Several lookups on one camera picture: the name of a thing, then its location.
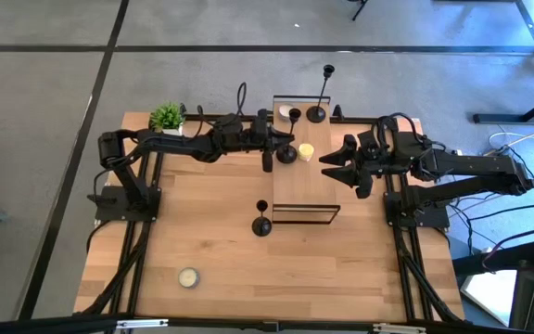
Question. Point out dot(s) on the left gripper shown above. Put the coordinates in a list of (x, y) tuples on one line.
[(261, 139)]

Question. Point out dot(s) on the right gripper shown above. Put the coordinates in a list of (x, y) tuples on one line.
[(371, 160)]

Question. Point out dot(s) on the black metal candlestick holder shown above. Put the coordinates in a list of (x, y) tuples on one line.
[(261, 226), (316, 114), (287, 154)]

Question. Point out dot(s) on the yellow candle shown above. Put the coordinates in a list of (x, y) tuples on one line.
[(306, 152)]

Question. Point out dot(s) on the white tealight candle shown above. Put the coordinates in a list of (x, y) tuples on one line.
[(188, 277)]

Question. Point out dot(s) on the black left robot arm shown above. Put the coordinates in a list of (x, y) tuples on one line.
[(174, 144)]

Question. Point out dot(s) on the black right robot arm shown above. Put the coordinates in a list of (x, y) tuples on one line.
[(471, 167)]

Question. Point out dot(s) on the green plant in white pot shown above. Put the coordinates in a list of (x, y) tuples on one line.
[(167, 118)]

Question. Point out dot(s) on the white flat board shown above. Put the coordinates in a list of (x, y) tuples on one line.
[(492, 292)]

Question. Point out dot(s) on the wooden shelf riser black frame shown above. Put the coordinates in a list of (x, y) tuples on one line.
[(308, 132)]

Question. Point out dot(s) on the black aluminium rail frame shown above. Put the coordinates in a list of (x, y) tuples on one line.
[(362, 120)]

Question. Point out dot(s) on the black desk leg frame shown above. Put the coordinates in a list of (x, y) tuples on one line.
[(503, 118)]

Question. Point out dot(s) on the silver aluminium bracket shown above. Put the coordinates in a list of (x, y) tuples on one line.
[(399, 329), (142, 323)]

